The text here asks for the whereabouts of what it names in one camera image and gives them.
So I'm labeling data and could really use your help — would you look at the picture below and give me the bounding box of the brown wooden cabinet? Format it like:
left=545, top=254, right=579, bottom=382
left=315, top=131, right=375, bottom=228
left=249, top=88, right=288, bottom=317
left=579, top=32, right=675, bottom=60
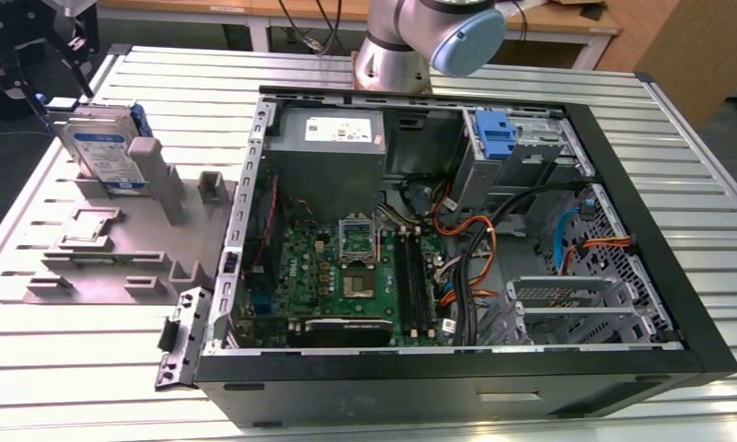
left=601, top=0, right=737, bottom=130

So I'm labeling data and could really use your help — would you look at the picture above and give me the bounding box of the black graphics card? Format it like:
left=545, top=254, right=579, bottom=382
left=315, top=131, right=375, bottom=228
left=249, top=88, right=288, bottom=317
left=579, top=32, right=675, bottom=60
left=287, top=316, right=396, bottom=349

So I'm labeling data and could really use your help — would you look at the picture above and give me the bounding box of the metal socket cover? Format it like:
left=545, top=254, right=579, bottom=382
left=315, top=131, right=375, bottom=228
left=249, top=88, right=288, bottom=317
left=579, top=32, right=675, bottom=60
left=337, top=214, right=384, bottom=269

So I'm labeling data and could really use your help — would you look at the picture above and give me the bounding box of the orange disk power wire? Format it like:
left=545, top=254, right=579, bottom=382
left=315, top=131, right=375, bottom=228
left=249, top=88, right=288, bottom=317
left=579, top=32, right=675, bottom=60
left=557, top=235, right=635, bottom=277

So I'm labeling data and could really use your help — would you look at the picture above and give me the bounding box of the black RAM slot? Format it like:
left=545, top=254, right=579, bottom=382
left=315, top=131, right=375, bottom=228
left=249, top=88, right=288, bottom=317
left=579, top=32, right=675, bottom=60
left=393, top=226, right=420, bottom=338
left=409, top=226, right=439, bottom=337

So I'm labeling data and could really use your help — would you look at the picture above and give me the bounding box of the CPU socket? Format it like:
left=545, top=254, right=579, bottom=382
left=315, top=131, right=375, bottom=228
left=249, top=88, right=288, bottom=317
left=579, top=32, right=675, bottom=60
left=341, top=267, right=384, bottom=300

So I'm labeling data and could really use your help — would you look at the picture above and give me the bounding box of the green motherboard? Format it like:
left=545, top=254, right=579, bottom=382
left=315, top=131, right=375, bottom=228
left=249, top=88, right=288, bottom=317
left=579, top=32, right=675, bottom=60
left=231, top=219, right=455, bottom=349

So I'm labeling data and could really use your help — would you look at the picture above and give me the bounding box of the white framed wooden desk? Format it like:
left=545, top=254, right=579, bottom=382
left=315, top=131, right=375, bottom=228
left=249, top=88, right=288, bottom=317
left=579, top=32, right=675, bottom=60
left=91, top=0, right=625, bottom=70

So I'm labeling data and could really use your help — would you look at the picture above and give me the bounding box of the silver CPU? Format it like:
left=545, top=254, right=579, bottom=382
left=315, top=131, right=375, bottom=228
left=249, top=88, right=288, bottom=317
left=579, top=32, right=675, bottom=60
left=65, top=215, right=111, bottom=244

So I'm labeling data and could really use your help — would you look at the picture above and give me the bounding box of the hard disk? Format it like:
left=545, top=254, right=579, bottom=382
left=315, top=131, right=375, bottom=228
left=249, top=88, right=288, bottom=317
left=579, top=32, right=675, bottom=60
left=45, top=97, right=155, bottom=197

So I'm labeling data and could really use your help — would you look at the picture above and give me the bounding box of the grey power supply unit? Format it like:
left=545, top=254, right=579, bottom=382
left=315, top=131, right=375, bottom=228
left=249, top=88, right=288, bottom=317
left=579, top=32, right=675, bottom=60
left=263, top=106, right=387, bottom=222

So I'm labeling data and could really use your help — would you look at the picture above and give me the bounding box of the grey parts rack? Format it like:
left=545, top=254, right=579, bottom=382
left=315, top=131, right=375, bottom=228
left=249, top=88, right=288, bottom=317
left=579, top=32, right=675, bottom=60
left=24, top=136, right=240, bottom=306

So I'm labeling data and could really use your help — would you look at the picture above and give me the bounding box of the red black twisted wire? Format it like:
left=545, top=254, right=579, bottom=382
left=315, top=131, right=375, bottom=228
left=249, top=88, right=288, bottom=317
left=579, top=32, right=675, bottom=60
left=251, top=177, right=283, bottom=273

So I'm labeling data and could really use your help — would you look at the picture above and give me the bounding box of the orange power wire bundle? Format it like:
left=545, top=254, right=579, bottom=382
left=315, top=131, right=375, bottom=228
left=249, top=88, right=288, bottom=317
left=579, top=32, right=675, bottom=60
left=432, top=215, right=500, bottom=314

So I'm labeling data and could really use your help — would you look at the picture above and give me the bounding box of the grey metal disk bay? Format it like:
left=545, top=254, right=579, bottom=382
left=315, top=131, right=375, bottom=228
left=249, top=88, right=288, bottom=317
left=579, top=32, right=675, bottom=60
left=483, top=274, right=681, bottom=347

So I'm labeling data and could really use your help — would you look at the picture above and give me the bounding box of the grey metal drive cage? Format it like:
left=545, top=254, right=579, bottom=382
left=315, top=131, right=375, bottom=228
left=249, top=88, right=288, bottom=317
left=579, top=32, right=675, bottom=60
left=452, top=106, right=593, bottom=214

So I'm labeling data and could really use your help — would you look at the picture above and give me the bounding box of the green RAM stick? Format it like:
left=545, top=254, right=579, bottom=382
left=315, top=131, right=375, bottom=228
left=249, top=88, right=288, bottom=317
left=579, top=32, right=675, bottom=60
left=72, top=254, right=128, bottom=268

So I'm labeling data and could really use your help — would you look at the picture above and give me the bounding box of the black open PC case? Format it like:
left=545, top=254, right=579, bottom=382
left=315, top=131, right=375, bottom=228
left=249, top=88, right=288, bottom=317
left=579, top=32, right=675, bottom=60
left=193, top=82, right=737, bottom=427

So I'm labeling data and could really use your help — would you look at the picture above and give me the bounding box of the thick black cable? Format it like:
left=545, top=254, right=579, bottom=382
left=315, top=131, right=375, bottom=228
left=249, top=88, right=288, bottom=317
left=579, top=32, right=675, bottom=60
left=453, top=181, right=593, bottom=347

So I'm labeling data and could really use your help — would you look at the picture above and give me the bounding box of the blue data wire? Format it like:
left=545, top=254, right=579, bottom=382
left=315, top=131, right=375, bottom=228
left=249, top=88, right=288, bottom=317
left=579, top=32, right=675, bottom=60
left=552, top=196, right=597, bottom=276

